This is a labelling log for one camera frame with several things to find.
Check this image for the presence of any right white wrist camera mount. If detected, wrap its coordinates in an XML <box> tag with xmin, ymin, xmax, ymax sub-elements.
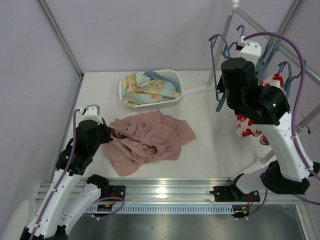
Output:
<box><xmin>236</xmin><ymin>36</ymin><xmax>262</xmax><ymax>65</ymax></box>

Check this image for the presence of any teal hanger with garment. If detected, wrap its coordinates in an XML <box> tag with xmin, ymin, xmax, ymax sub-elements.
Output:
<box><xmin>278</xmin><ymin>61</ymin><xmax>302</xmax><ymax>99</ymax></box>

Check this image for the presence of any aluminium mounting rail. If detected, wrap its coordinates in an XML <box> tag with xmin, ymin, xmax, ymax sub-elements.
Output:
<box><xmin>34</xmin><ymin>177</ymin><xmax>310</xmax><ymax>206</ymax></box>

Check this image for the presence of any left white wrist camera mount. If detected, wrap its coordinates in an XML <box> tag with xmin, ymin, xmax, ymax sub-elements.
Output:
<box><xmin>79</xmin><ymin>104</ymin><xmax>103</xmax><ymax>125</ymax></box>

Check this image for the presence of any white slotted cable duct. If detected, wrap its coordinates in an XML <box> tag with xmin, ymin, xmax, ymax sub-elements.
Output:
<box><xmin>85</xmin><ymin>204</ymin><xmax>235</xmax><ymax>215</ymax></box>

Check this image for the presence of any blue garment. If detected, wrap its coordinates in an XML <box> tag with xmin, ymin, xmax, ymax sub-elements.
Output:
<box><xmin>143</xmin><ymin>71</ymin><xmax>181</xmax><ymax>93</ymax></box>

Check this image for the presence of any pink skirt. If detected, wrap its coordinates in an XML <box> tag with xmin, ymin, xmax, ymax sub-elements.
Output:
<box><xmin>103</xmin><ymin>110</ymin><xmax>196</xmax><ymax>177</ymax></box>

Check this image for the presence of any yellow floral garment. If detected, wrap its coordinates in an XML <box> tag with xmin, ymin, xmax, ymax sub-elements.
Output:
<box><xmin>120</xmin><ymin>73</ymin><xmax>182</xmax><ymax>108</ymax></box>

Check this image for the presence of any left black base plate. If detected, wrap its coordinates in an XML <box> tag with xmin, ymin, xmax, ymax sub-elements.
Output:
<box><xmin>107</xmin><ymin>185</ymin><xmax>126</xmax><ymax>200</ymax></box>

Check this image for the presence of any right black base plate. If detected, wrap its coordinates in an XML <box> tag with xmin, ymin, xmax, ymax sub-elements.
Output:
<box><xmin>209</xmin><ymin>185</ymin><xmax>261</xmax><ymax>203</ymax></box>

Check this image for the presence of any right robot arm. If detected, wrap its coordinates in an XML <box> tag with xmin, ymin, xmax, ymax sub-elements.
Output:
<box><xmin>221</xmin><ymin>57</ymin><xmax>320</xmax><ymax>195</ymax></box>

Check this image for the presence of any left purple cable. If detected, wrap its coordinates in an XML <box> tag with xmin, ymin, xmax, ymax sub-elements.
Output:
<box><xmin>27</xmin><ymin>108</ymin><xmax>82</xmax><ymax>240</ymax></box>

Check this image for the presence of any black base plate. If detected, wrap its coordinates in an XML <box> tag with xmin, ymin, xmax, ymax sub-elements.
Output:
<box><xmin>107</xmin><ymin>185</ymin><xmax>126</xmax><ymax>200</ymax></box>
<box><xmin>209</xmin><ymin>185</ymin><xmax>261</xmax><ymax>203</ymax></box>

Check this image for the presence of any red poppy floral garment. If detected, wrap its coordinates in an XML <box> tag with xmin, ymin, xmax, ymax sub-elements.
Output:
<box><xmin>236</xmin><ymin>73</ymin><xmax>284</xmax><ymax>146</ymax></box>

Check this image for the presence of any silver clothes rack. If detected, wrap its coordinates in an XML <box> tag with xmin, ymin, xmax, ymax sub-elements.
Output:
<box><xmin>184</xmin><ymin>0</ymin><xmax>320</xmax><ymax>174</ymax></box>

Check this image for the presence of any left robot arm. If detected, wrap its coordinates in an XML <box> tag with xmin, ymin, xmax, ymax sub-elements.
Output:
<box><xmin>20</xmin><ymin>117</ymin><xmax>112</xmax><ymax>240</ymax></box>

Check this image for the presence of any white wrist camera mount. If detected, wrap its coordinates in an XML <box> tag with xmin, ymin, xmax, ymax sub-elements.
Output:
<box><xmin>79</xmin><ymin>104</ymin><xmax>103</xmax><ymax>125</ymax></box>
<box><xmin>236</xmin><ymin>36</ymin><xmax>262</xmax><ymax>65</ymax></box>

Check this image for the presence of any white laundry basket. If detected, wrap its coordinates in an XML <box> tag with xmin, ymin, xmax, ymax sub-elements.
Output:
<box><xmin>119</xmin><ymin>69</ymin><xmax>184</xmax><ymax>112</ymax></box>

